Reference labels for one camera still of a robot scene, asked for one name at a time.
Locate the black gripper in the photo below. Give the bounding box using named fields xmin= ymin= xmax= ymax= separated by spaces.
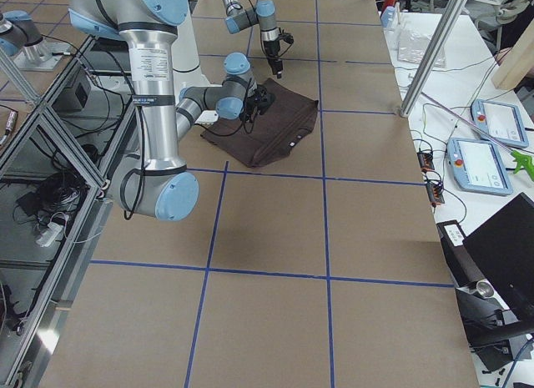
xmin=244 ymin=85 xmax=275 ymax=121
xmin=264 ymin=40 xmax=283 ymax=79

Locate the dark brown t-shirt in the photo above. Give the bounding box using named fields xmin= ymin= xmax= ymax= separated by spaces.
xmin=201 ymin=78 xmax=319 ymax=168

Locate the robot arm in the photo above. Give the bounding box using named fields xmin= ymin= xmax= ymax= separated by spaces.
xmin=222 ymin=0 xmax=294 ymax=79
xmin=69 ymin=0 xmax=275 ymax=221

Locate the clear plastic bag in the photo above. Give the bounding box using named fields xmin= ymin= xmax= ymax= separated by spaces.
xmin=397 ymin=29 xmax=432 ymax=64

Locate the near blue teach pendant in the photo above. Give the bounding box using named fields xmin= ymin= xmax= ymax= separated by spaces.
xmin=446 ymin=138 xmax=513 ymax=196

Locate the blue teach pendant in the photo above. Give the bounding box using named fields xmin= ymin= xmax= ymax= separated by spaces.
xmin=471 ymin=99 xmax=529 ymax=149
xmin=446 ymin=138 xmax=513 ymax=196

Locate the far blue teach pendant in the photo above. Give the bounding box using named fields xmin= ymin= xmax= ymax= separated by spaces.
xmin=471 ymin=99 xmax=529 ymax=149

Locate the white stick with green tip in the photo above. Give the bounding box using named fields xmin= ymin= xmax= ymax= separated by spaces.
xmin=421 ymin=91 xmax=534 ymax=176

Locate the aluminium frame post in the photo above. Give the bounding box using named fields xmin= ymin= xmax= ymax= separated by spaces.
xmin=400 ymin=0 xmax=467 ymax=118

